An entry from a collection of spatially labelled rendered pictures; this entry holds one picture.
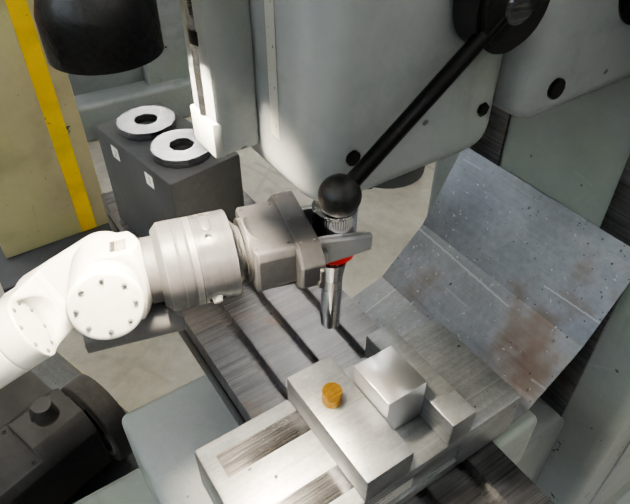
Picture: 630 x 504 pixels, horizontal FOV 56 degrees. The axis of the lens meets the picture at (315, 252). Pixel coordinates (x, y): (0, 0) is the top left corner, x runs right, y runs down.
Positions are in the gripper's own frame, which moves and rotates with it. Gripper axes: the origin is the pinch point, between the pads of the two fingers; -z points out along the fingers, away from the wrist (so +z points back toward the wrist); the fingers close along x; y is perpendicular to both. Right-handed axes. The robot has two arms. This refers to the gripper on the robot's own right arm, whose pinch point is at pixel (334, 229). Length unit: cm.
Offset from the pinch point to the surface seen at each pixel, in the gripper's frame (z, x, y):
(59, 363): 46, 64, 80
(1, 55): 51, 164, 41
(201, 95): 12.5, -3.6, -18.8
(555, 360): -30.5, -7.5, 25.3
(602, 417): -41, -11, 40
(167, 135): 12.5, 36.0, 6.3
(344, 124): 4.2, -11.3, -19.1
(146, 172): 16.7, 31.0, 8.8
